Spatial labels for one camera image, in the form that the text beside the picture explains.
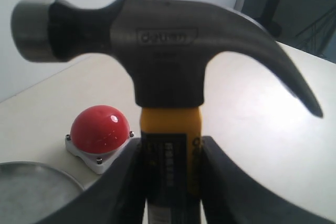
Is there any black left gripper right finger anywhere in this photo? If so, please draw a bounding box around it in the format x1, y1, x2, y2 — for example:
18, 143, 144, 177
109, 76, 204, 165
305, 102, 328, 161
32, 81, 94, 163
201, 136, 331, 224

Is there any round steel plate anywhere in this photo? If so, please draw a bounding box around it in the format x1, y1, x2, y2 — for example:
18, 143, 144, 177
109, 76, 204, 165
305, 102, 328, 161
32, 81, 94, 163
1, 161, 84, 223

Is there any black stand in background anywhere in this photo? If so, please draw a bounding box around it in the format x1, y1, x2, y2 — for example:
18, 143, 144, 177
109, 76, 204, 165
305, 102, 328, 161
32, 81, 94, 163
258, 0, 336, 59

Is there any red dome push button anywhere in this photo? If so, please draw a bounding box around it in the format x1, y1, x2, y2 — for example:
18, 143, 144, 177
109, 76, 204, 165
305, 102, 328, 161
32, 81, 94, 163
65, 105, 134, 175

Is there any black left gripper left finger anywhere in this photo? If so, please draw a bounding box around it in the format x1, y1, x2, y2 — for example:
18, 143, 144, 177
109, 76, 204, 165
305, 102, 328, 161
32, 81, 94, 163
40, 138, 146, 223

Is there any yellow black claw hammer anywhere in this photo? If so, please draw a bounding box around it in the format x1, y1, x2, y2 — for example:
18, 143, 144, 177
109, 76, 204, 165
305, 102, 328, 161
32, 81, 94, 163
10, 0, 323, 223

